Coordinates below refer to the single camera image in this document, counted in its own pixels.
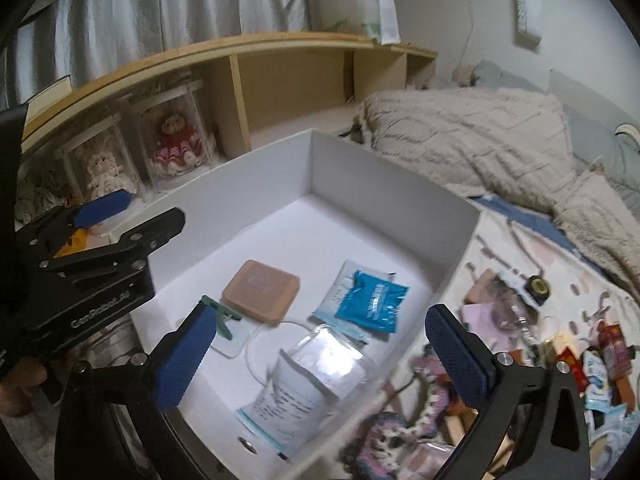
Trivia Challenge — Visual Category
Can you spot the blue foil packet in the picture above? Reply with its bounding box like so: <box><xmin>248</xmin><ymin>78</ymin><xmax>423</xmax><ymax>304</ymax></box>
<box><xmin>334</xmin><ymin>270</ymin><xmax>411</xmax><ymax>335</ymax></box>

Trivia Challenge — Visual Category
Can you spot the green plastic clip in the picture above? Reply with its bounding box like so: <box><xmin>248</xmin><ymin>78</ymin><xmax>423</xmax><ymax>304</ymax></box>
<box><xmin>200</xmin><ymin>295</ymin><xmax>243</xmax><ymax>341</ymax></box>

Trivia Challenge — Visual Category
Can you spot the clear labelled plastic bag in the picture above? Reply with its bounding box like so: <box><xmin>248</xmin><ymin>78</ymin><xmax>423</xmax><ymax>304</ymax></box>
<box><xmin>235</xmin><ymin>324</ymin><xmax>377</xmax><ymax>456</ymax></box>

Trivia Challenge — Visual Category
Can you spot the book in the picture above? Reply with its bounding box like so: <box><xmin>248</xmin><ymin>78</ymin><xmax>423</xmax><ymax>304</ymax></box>
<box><xmin>22</xmin><ymin>75</ymin><xmax>73</xmax><ymax>111</ymax></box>

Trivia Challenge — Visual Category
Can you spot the wooden shelf unit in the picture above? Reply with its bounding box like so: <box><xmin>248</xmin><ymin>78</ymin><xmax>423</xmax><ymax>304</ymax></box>
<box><xmin>15</xmin><ymin>32</ymin><xmax>440</xmax><ymax>196</ymax></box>

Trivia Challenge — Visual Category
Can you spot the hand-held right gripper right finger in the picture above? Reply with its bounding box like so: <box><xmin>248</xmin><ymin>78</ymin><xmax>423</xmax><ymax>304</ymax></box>
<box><xmin>424</xmin><ymin>304</ymin><xmax>592</xmax><ymax>480</ymax></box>

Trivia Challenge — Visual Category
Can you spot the printed bed sheet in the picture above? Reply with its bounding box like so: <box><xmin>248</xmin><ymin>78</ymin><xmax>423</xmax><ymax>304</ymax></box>
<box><xmin>380</xmin><ymin>200</ymin><xmax>640</xmax><ymax>480</ymax></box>

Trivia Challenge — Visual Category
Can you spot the blue cloth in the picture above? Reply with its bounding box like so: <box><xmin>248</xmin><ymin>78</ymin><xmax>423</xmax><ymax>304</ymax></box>
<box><xmin>472</xmin><ymin>195</ymin><xmax>581</xmax><ymax>251</ymax></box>

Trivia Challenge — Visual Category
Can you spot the light blue packet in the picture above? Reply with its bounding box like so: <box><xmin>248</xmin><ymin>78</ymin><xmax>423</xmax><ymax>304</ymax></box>
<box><xmin>582</xmin><ymin>350</ymin><xmax>611</xmax><ymax>391</ymax></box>

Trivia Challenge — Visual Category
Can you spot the clear small plastic packet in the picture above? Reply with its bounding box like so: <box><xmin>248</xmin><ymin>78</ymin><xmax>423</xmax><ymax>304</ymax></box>
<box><xmin>212</xmin><ymin>327</ymin><xmax>251</xmax><ymax>358</ymax></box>

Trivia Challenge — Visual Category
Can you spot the white doll in clear case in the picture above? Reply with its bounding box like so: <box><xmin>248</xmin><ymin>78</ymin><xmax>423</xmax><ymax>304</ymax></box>
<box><xmin>55</xmin><ymin>115</ymin><xmax>146</xmax><ymax>206</ymax></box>

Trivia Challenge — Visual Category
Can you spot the white cardboard box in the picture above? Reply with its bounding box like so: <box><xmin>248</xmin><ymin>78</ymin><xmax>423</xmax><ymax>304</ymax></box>
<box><xmin>127</xmin><ymin>128</ymin><xmax>482</xmax><ymax>473</ymax></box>

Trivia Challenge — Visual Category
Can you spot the white wall cable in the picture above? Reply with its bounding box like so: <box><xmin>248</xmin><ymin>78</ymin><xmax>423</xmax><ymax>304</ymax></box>
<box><xmin>462</xmin><ymin>0</ymin><xmax>481</xmax><ymax>56</ymax></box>

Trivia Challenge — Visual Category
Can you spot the grey curtain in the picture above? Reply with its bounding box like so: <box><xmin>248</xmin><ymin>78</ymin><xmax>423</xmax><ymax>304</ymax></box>
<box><xmin>0</xmin><ymin>0</ymin><xmax>311</xmax><ymax>106</ymax></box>

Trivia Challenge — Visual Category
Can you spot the grey headboard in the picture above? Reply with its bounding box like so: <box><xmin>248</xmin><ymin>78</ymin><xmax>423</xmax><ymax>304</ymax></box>
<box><xmin>547</xmin><ymin>67</ymin><xmax>640</xmax><ymax>126</ymax></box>

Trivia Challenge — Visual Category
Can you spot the red doll in clear case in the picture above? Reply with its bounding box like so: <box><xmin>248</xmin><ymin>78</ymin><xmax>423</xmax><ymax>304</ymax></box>
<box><xmin>120</xmin><ymin>80</ymin><xmax>218</xmax><ymax>191</ymax></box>

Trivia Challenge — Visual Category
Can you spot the beige fluffy blanket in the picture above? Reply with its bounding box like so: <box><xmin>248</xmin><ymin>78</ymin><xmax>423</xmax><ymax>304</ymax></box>
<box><xmin>357</xmin><ymin>87</ymin><xmax>640</xmax><ymax>301</ymax></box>

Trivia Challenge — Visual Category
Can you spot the pink card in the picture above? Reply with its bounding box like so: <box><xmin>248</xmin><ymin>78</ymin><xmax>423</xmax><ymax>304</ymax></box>
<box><xmin>460</xmin><ymin>305</ymin><xmax>501</xmax><ymax>341</ymax></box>

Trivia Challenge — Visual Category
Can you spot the clear bag with dark items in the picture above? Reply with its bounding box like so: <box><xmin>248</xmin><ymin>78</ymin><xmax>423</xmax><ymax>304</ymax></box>
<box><xmin>492</xmin><ymin>270</ymin><xmax>541</xmax><ymax>331</ymax></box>

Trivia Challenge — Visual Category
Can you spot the person's left hand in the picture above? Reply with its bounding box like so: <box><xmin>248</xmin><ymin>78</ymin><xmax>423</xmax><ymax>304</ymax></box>
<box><xmin>0</xmin><ymin>355</ymin><xmax>48</xmax><ymax>417</ymax></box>

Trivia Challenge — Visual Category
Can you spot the white lace cloth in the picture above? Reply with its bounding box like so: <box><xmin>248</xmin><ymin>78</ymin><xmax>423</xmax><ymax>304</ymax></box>
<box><xmin>15</xmin><ymin>165</ymin><xmax>76</xmax><ymax>226</ymax></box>

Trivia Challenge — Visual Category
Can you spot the black round tape measure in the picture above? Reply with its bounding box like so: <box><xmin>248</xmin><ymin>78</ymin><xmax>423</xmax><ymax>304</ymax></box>
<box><xmin>522</xmin><ymin>274</ymin><xmax>551</xmax><ymax>306</ymax></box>

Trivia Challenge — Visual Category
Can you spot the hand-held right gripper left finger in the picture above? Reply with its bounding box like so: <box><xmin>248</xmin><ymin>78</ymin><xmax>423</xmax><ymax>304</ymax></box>
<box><xmin>52</xmin><ymin>304</ymin><xmax>221</xmax><ymax>480</ymax></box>

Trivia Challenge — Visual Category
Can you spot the white paper bag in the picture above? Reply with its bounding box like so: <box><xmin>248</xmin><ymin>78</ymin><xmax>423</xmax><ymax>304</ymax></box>
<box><xmin>320</xmin><ymin>0</ymin><xmax>403</xmax><ymax>46</ymax></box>

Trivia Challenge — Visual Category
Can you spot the yellow box with black print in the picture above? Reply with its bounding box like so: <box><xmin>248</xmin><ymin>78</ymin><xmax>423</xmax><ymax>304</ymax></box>
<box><xmin>52</xmin><ymin>227</ymin><xmax>91</xmax><ymax>261</ymax></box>

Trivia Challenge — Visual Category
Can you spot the red packet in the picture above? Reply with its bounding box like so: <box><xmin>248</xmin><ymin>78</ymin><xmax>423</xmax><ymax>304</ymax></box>
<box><xmin>595</xmin><ymin>322</ymin><xmax>626</xmax><ymax>376</ymax></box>

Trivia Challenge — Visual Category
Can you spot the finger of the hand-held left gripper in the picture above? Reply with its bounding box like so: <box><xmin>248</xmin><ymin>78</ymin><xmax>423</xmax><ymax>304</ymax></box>
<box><xmin>15</xmin><ymin>189</ymin><xmax>132</xmax><ymax>262</ymax></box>
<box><xmin>40</xmin><ymin>206</ymin><xmax>187</xmax><ymax>281</ymax></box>

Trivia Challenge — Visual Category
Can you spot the pink and white crocheted item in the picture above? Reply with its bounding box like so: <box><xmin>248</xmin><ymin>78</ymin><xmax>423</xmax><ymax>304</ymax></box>
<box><xmin>345</xmin><ymin>345</ymin><xmax>481</xmax><ymax>466</ymax></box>

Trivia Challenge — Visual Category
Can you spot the tan square pad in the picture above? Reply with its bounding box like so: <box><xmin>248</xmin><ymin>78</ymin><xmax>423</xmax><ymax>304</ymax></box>
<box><xmin>221</xmin><ymin>259</ymin><xmax>302</xmax><ymax>327</ymax></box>

